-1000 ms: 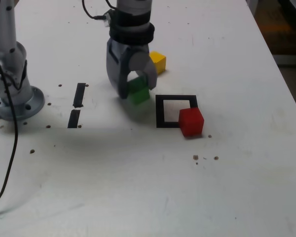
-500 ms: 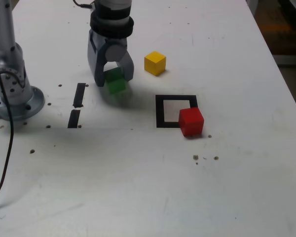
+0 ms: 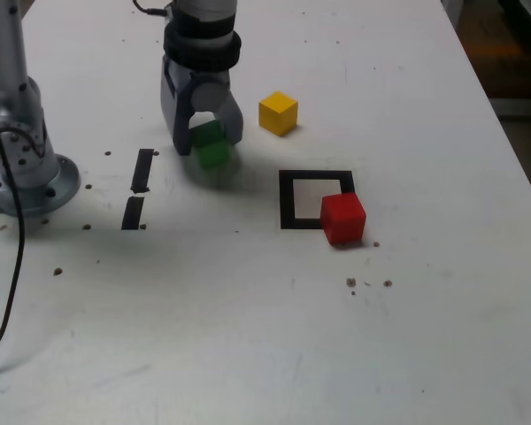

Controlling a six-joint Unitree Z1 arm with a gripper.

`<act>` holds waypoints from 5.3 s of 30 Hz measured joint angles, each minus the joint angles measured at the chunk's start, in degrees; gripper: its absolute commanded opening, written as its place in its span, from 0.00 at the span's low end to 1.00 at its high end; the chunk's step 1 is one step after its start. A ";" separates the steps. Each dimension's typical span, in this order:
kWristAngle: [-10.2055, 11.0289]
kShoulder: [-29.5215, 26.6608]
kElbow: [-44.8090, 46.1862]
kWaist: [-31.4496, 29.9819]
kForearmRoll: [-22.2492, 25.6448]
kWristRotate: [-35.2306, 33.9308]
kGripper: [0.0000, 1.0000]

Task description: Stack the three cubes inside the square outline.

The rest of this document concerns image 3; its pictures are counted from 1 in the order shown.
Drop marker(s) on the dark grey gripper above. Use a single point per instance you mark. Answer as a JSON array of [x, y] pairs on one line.
[[181, 79]]

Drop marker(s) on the green cube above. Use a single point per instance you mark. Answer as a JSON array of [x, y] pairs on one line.
[[212, 152]]

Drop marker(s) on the yellow cube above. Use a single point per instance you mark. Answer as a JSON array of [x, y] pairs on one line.
[[276, 115]]

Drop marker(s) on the red cube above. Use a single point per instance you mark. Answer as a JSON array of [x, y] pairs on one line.
[[343, 219]]

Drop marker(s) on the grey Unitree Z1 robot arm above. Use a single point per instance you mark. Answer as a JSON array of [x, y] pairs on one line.
[[17, 146]]

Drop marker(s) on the black tape square outline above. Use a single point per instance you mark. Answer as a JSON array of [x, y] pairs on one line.
[[287, 199]]

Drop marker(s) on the black tape strip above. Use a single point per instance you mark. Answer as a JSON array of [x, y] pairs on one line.
[[142, 168]]

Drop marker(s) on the brown wooden cabinet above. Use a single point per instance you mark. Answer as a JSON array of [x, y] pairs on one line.
[[513, 66]]

